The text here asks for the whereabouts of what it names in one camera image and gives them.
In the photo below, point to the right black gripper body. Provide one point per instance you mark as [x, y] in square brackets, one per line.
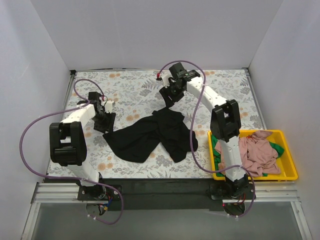
[171, 94]

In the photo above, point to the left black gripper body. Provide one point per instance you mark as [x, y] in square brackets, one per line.
[105, 121]

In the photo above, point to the black t shirt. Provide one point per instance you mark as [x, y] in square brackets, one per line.
[136, 142]

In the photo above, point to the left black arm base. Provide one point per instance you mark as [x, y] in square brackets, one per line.
[97, 193]

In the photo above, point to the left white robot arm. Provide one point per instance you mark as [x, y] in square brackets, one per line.
[67, 140]

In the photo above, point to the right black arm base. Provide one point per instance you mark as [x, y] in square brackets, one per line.
[226, 190]

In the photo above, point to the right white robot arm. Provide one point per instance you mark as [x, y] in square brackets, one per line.
[225, 123]

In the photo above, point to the floral table mat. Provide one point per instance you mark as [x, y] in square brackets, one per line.
[136, 95]

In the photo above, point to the pink t shirt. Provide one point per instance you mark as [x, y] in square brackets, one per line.
[257, 152]

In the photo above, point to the green t shirt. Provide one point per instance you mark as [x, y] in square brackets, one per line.
[278, 150]

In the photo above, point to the yellow plastic bin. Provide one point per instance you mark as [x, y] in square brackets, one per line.
[284, 161]

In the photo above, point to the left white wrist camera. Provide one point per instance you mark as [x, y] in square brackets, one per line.
[107, 104]

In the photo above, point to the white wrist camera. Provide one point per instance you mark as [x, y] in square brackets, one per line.
[164, 79]
[107, 104]

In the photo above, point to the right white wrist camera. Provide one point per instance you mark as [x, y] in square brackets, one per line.
[164, 79]

